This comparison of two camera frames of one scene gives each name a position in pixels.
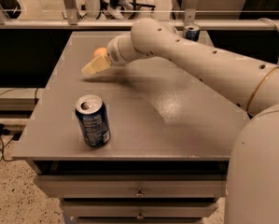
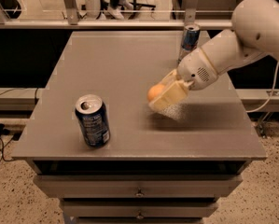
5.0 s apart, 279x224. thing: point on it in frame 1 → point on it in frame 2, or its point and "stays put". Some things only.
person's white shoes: (116, 12) stays put
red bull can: (191, 32) stays put
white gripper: (114, 54) → (195, 69)
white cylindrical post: (91, 2) stays put
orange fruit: (100, 51) → (153, 91)
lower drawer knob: (140, 217) stays put
